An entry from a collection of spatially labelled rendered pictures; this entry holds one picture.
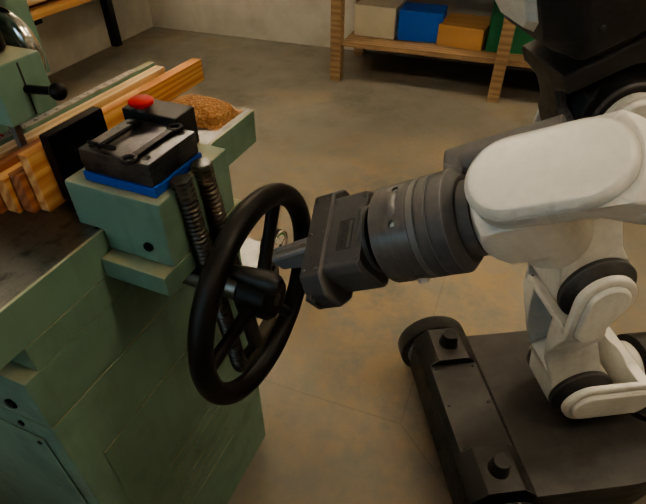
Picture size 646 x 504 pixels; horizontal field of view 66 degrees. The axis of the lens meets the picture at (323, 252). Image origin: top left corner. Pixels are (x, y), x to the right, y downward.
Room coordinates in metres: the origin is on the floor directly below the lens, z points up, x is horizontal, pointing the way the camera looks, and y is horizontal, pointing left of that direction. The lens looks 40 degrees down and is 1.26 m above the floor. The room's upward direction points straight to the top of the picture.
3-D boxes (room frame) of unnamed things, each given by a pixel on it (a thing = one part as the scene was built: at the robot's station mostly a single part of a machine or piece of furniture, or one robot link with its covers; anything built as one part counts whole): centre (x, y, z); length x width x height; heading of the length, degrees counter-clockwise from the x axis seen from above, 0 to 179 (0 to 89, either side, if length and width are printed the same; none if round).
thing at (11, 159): (0.59, 0.37, 0.93); 0.18 x 0.02 x 0.06; 157
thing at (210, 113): (0.80, 0.21, 0.91); 0.12 x 0.09 x 0.03; 67
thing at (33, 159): (0.61, 0.31, 0.94); 0.21 x 0.01 x 0.08; 157
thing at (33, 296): (0.57, 0.29, 0.87); 0.61 x 0.30 x 0.06; 157
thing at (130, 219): (0.53, 0.21, 0.91); 0.15 x 0.14 x 0.09; 157
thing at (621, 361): (0.74, -0.63, 0.28); 0.21 x 0.20 x 0.13; 97
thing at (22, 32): (0.76, 0.46, 1.02); 0.12 x 0.03 x 0.12; 67
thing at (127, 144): (0.54, 0.21, 0.99); 0.13 x 0.11 x 0.06; 157
